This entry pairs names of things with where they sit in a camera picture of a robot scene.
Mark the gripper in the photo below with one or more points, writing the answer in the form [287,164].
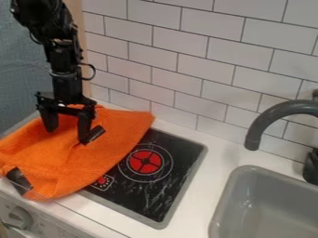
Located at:
[66,93]

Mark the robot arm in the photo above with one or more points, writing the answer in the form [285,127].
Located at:
[54,28]

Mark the orange cloth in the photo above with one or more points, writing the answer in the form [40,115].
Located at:
[66,155]

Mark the toy stove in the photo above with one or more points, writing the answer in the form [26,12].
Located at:
[147,176]

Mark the tap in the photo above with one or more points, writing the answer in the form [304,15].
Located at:
[273,124]

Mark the toy sink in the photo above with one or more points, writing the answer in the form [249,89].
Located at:
[265,204]

